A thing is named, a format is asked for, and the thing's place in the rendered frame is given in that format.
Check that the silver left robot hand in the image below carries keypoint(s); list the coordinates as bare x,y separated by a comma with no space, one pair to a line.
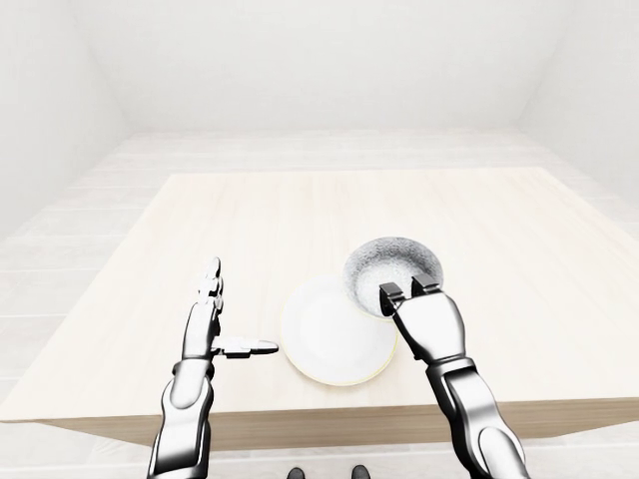
199,329

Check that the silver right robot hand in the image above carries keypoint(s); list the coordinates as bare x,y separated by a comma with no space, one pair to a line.
429,324

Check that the black patterned bowl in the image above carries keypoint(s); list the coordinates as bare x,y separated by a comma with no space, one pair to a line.
389,264

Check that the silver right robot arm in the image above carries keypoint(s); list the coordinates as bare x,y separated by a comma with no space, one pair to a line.
474,419

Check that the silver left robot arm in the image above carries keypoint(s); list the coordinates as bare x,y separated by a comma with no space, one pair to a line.
182,419

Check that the white plate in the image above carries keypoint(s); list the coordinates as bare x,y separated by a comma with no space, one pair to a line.
334,344

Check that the small dark shape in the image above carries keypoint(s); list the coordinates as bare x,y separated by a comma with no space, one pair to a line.
296,473
359,472

